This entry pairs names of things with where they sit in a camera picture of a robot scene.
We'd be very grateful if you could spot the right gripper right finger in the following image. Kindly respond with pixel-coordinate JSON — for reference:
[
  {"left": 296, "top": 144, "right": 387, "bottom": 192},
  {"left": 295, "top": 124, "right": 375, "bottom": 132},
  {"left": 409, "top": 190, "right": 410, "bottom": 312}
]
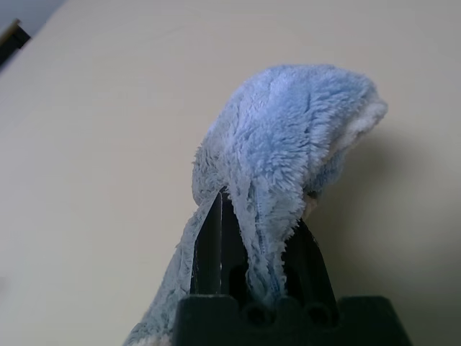
[{"left": 283, "top": 216, "right": 340, "bottom": 318}]

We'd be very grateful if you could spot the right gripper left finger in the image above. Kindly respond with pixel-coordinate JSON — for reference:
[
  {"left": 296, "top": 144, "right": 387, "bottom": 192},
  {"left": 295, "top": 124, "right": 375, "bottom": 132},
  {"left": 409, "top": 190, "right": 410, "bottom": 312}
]
[{"left": 189, "top": 190, "right": 250, "bottom": 301}]

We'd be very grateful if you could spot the light blue fluffy rag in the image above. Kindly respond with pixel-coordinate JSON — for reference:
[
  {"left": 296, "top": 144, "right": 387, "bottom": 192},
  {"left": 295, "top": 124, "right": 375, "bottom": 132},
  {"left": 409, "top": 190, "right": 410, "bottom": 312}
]
[{"left": 124, "top": 63, "right": 389, "bottom": 346}]

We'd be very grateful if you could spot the dark object at table edge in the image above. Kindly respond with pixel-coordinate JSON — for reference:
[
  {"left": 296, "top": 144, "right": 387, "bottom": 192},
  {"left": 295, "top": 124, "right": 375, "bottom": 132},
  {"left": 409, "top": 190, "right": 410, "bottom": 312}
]
[{"left": 0, "top": 17, "right": 32, "bottom": 68}]

